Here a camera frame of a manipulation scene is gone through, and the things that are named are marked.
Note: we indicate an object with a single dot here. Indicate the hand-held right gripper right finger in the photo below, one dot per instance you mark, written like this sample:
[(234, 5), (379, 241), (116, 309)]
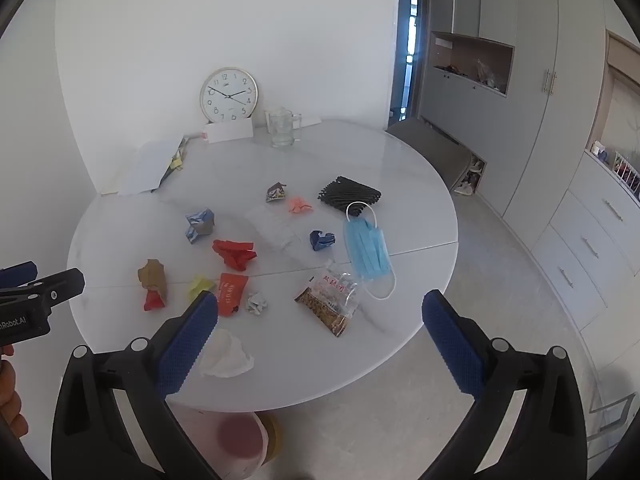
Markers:
[(452, 345)]

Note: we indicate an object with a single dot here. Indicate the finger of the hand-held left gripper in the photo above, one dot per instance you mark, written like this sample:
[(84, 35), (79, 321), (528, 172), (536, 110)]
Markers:
[(17, 274), (55, 287)]

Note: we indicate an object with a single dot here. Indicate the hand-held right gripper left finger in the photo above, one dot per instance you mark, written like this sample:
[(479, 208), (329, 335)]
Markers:
[(187, 345)]

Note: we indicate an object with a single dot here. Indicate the white tissue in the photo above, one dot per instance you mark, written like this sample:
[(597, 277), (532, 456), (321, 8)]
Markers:
[(225, 357)]

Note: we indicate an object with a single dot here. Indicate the small red paper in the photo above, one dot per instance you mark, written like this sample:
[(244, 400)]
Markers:
[(154, 301)]

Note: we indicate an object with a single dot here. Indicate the yellow paper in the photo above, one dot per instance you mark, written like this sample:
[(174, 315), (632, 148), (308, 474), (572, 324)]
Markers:
[(200, 287)]

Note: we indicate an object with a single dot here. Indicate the red packet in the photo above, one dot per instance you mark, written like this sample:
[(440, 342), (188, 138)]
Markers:
[(231, 292)]

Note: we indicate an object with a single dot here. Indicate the brown paper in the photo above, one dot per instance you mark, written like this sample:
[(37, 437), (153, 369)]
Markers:
[(152, 276)]

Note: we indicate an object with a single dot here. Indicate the small grey paper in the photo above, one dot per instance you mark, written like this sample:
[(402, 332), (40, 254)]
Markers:
[(256, 304)]

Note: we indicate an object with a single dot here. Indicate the red wrapper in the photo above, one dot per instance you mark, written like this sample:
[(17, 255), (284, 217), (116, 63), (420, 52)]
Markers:
[(235, 254)]

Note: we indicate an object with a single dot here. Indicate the pink waste bin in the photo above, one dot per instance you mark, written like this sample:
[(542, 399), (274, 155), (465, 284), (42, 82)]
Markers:
[(242, 435)]

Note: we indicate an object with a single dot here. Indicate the blue grey wrapper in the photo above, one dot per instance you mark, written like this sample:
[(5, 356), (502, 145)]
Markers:
[(200, 225)]

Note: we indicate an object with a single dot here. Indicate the blue face mask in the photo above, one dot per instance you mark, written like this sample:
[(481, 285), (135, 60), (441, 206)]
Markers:
[(367, 255)]

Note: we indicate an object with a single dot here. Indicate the clear brown snack packet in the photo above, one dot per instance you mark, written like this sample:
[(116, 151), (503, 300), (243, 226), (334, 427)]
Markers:
[(327, 305)]

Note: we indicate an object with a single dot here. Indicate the clear plastic bag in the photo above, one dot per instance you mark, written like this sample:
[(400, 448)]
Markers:
[(275, 230)]

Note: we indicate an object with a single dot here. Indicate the person's left hand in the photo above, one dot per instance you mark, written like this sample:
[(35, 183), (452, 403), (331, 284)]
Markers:
[(10, 402)]

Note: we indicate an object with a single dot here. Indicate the white paper sheets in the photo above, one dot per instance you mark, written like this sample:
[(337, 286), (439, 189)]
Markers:
[(145, 165)]

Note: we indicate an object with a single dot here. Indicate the white shoe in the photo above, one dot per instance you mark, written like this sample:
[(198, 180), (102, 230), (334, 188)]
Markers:
[(463, 188)]

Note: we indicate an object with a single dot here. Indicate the dark blue crumpled wrapper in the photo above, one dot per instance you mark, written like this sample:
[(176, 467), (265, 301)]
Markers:
[(320, 240)]

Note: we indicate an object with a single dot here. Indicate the grey drawer unit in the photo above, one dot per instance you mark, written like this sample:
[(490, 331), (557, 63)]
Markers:
[(590, 240)]

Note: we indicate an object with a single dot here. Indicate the yellow printed packet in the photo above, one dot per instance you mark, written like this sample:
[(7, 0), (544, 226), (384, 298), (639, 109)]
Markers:
[(176, 161)]

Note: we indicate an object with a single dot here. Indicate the orange crumpled wrapper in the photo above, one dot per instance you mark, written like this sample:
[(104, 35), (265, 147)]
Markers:
[(299, 205)]

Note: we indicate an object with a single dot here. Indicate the black mesh pad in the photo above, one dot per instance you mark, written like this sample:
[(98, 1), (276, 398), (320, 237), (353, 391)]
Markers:
[(350, 192)]

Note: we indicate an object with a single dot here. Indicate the grey brown chair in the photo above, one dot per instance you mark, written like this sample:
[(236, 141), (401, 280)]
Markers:
[(435, 152)]

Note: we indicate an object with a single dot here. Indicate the white card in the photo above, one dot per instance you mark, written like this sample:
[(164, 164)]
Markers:
[(229, 131)]

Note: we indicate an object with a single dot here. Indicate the dark doorway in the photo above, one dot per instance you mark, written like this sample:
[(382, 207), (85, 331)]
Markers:
[(407, 45)]

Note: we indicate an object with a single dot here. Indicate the grey wall cabinet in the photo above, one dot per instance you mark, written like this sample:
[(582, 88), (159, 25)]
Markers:
[(500, 110)]

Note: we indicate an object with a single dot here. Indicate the gold rimmed wall clock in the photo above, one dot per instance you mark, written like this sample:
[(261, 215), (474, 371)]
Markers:
[(229, 95)]

